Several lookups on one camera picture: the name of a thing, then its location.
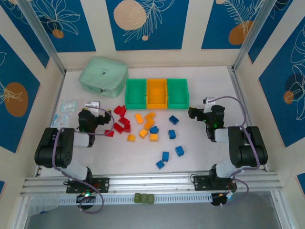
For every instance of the orange lego brick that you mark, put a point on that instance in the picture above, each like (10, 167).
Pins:
(139, 118)
(150, 116)
(143, 133)
(131, 138)
(149, 124)
(153, 137)

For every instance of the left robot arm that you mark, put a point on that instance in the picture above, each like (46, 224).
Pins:
(64, 152)

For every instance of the green plastic bin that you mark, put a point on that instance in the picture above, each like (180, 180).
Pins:
(135, 105)
(177, 105)

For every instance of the blue lego brick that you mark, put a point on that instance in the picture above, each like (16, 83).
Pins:
(154, 130)
(172, 134)
(160, 164)
(179, 150)
(166, 156)
(174, 119)

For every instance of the teal patterned packet clear bag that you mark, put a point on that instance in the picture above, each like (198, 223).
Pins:
(69, 106)

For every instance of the blue and white packet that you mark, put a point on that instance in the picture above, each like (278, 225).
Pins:
(60, 120)

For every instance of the mint green fabric pouch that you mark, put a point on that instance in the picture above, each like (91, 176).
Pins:
(102, 76)

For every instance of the orange plastic bin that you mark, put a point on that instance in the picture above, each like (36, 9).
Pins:
(156, 95)

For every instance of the black controller board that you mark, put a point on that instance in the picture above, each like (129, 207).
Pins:
(222, 199)
(85, 195)

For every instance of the small olive green block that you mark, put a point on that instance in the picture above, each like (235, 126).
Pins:
(144, 198)
(137, 198)
(150, 199)

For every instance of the clear plastic bag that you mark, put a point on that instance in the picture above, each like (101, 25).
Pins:
(40, 205)

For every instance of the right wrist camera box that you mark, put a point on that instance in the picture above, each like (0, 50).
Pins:
(209, 99)

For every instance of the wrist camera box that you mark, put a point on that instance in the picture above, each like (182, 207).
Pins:
(93, 104)
(209, 99)

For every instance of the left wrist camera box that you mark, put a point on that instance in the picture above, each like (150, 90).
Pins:
(93, 104)

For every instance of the aluminium side rail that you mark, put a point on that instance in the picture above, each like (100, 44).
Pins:
(240, 90)
(58, 90)

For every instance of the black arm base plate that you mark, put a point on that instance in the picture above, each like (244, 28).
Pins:
(200, 182)
(104, 184)

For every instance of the blue floral wall panel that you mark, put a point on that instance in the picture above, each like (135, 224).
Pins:
(301, 181)
(286, 119)
(214, 28)
(261, 43)
(166, 35)
(71, 28)
(14, 71)
(1, 187)
(38, 48)

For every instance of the aluminium mounting rail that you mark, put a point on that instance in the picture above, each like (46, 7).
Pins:
(152, 182)

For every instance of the aluminium frame post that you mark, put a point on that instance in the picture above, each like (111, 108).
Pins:
(43, 35)
(253, 35)

